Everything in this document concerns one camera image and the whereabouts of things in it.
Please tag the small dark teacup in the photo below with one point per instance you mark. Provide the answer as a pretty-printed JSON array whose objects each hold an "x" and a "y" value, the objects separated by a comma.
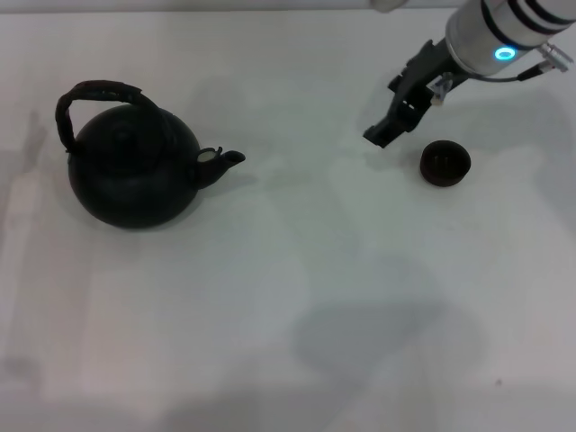
[{"x": 445, "y": 168}]

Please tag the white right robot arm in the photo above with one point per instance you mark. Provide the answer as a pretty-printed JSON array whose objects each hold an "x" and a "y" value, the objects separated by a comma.
[{"x": 495, "y": 27}]

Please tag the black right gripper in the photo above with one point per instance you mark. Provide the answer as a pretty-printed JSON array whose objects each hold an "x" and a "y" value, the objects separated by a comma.
[{"x": 425, "y": 74}]

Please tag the small silver gripper connector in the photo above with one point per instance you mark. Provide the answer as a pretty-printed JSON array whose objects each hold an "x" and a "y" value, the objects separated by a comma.
[{"x": 440, "y": 89}]

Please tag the black round teapot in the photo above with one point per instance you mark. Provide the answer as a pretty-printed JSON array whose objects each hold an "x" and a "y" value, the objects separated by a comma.
[{"x": 130, "y": 180}]

